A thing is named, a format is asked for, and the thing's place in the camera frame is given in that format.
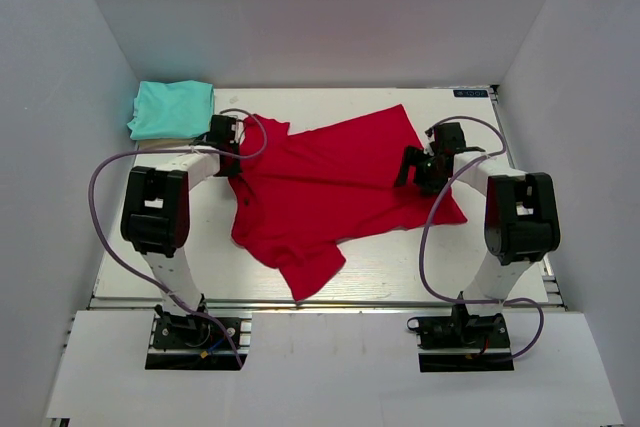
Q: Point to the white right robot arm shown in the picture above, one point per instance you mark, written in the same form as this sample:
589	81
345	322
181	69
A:
521	224

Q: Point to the folded beige t shirt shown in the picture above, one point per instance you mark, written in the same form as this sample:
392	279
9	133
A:
163	143

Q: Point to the aluminium front table rail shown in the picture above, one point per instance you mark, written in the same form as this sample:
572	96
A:
146	303

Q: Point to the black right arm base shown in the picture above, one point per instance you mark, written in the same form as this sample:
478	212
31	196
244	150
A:
462	343

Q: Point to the blue table label sticker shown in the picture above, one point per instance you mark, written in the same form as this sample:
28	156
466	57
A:
470	93

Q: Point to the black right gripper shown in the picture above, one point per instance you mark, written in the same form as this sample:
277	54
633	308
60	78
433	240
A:
412	157

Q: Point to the red t shirt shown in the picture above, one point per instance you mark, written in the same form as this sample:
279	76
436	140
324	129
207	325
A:
299	195

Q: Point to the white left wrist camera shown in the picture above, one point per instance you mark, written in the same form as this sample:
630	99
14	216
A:
240	130

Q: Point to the folded teal t shirt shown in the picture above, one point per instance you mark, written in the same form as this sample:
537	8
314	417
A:
177	110

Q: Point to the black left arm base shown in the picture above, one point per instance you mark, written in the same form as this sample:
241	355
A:
191	343

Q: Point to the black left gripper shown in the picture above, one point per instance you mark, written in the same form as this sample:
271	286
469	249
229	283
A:
234	168

